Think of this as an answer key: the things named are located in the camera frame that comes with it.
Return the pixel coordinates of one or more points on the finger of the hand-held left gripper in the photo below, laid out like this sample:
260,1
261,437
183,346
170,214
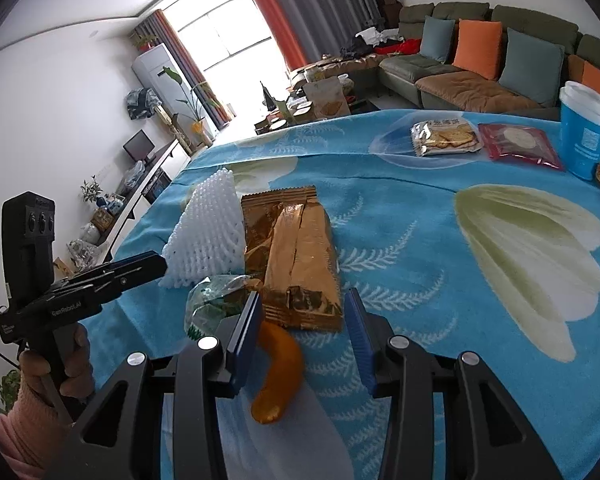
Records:
130,272

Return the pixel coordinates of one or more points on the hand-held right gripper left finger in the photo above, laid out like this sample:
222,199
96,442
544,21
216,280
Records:
245,340

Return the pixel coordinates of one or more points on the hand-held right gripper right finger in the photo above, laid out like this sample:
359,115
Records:
360,350

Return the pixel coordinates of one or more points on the green and white plastic wrapper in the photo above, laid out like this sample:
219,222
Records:
212,305

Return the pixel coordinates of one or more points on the long orange peel strip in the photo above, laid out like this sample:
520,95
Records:
280,375

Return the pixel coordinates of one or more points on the white foam fruit net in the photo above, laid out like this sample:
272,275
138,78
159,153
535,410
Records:
205,230

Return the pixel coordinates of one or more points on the gold foil snack wrapper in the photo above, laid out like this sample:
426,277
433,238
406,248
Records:
295,255

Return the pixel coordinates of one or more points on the person's left forearm pink sleeve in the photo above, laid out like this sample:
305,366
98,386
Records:
20,430

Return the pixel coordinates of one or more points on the person's left hand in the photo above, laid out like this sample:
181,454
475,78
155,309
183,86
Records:
80,365

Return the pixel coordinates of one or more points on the small potted plant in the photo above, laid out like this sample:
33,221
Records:
91,190

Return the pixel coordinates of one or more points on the white tv cabinet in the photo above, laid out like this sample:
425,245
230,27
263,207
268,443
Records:
145,185

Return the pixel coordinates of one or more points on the small black monitor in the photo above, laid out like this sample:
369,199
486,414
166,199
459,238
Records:
139,146

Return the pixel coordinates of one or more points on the blue floral blanket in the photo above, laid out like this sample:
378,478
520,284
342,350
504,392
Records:
405,220

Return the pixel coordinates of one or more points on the tall green potted plant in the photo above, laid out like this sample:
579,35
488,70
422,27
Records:
192,100

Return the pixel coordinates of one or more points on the white standing air conditioner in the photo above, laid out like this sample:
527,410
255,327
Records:
155,72

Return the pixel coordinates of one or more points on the striped side curtain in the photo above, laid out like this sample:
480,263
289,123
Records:
190,60

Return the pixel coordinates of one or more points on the clear cracker packet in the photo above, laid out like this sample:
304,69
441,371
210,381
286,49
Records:
445,137

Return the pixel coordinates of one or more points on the cluttered coffee table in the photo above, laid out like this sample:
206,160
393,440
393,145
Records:
310,105

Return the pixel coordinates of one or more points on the brown paper bag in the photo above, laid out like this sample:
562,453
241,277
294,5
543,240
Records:
327,97

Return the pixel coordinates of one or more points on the red snack packet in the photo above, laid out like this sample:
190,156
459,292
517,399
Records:
520,145

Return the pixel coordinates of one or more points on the olive green sofa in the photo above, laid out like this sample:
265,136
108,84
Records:
480,85

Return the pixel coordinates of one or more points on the orange curtain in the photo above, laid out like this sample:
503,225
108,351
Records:
275,15

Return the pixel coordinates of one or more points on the red cloth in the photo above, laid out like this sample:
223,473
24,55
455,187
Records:
402,48

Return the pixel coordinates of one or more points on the blue cup with white lid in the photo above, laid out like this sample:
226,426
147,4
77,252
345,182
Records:
585,130

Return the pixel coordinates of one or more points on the small blue-grey pillow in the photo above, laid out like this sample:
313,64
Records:
437,40

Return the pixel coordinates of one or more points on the large orange pillow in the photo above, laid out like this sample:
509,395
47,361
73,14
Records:
477,50

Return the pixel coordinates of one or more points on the large blue-grey pillow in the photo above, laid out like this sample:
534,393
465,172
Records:
530,67

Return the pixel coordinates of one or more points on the grey curtain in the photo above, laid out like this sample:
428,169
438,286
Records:
330,0

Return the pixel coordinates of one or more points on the brown cardboard box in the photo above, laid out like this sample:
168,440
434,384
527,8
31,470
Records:
390,9

